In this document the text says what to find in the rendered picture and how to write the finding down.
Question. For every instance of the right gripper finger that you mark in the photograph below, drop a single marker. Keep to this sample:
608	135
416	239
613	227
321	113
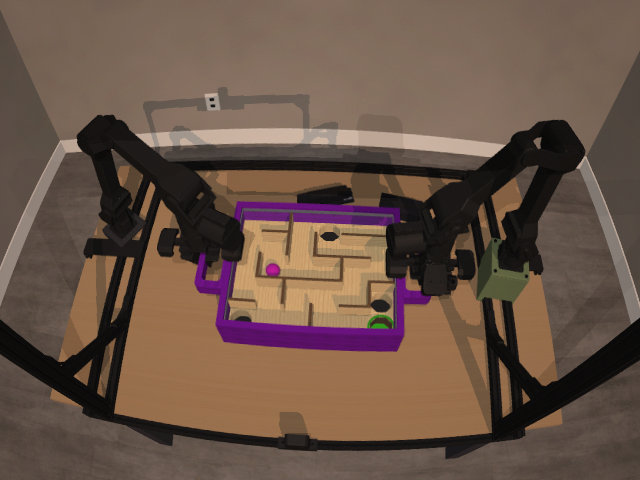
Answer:
415	277

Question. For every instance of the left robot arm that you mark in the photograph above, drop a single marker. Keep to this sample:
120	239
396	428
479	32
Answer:
176	185

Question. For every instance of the purple wooden maze board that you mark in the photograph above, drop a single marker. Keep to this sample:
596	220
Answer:
312	276

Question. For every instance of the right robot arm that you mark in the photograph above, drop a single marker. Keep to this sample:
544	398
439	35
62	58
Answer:
456	205

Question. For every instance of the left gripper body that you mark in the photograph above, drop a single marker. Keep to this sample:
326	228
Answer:
195	243

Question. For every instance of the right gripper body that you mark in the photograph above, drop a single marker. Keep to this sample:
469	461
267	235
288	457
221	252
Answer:
396	267

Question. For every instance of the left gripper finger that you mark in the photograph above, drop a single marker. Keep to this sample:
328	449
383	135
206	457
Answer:
194	258
209	259

